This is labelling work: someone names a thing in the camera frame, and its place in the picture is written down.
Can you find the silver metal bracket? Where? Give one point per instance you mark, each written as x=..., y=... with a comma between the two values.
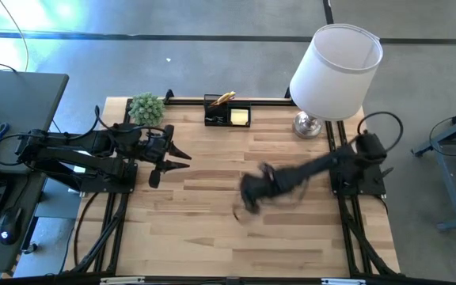
x=343, y=281
x=121, y=280

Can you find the yellow sticky note pad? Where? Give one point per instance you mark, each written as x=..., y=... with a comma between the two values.
x=239, y=116

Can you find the black computer mouse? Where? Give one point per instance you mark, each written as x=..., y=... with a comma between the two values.
x=10, y=225

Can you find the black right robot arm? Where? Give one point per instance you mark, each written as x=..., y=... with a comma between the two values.
x=319, y=166

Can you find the grey office desk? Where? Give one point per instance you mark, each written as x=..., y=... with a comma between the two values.
x=22, y=103

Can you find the silver table lamp white shade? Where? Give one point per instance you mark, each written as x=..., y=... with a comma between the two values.
x=335, y=75

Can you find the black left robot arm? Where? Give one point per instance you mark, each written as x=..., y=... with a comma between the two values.
x=65, y=144

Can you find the small black caster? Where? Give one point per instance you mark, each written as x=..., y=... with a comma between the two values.
x=30, y=248

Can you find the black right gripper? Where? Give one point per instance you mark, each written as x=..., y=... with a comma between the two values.
x=255, y=188

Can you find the white power adapter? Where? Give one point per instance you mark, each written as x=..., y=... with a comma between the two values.
x=80, y=169

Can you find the green succulent plant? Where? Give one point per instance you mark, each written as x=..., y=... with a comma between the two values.
x=147, y=109

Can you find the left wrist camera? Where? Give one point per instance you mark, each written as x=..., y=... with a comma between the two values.
x=154, y=179

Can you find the black table clamp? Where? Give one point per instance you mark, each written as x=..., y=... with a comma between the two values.
x=168, y=96
x=287, y=93

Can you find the black mesh desk organizer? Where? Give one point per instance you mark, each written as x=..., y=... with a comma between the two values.
x=218, y=111

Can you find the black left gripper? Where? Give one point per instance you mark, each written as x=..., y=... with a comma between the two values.
x=156, y=152

